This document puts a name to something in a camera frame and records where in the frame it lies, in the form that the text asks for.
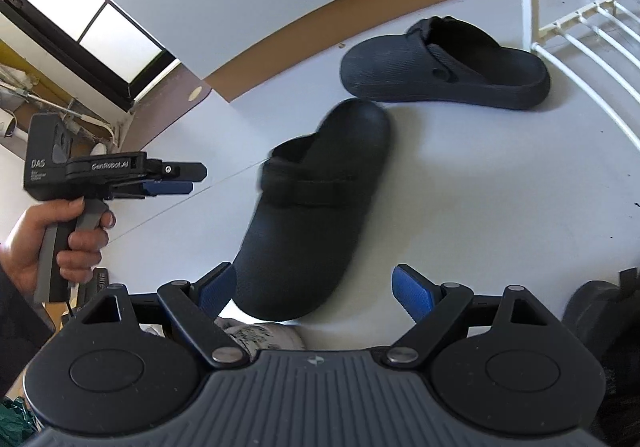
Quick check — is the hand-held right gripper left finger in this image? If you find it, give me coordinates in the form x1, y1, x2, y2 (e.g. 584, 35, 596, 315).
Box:
82, 262, 250, 369

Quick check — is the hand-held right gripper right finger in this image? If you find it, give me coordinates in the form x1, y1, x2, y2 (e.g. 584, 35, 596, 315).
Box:
381, 263, 548, 369

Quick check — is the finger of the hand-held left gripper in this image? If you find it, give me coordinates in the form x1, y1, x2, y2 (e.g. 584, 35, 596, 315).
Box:
146, 159, 208, 182
144, 180, 195, 198

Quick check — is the white printed sneaker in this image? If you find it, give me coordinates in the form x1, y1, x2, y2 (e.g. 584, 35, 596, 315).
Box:
215, 317, 303, 353

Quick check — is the black strap clog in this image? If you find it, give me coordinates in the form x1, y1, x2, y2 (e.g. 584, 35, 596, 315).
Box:
340, 17, 551, 111
232, 98, 392, 321

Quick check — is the black chunky platform clog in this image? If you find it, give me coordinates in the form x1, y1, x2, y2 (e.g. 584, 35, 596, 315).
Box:
562, 267, 640, 363

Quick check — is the white metal shoe rack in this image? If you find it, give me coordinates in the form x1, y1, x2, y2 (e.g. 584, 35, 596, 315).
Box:
512, 0, 640, 152

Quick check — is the person's left hand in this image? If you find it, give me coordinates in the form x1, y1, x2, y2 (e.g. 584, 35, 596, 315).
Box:
2, 199, 116, 296

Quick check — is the brown doormat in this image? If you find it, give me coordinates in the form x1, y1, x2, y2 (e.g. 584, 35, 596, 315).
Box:
117, 77, 213, 150

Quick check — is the black framed glass door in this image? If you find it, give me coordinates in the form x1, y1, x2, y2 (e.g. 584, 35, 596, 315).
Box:
0, 0, 181, 110

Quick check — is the green cloth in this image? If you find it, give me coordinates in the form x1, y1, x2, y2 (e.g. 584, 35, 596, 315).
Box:
0, 397, 38, 447

